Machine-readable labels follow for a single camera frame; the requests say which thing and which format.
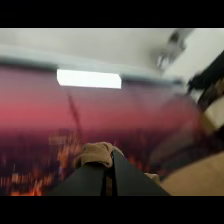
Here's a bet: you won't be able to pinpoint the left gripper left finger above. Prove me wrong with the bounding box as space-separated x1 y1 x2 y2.
49 162 108 197

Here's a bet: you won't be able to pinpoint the silver frame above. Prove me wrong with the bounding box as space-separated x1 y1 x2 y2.
0 28 196 86

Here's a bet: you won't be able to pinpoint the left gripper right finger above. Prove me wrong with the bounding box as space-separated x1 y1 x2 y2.
111 150 171 197

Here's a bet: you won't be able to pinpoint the tan garment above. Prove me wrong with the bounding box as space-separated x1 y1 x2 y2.
73 141 224 197

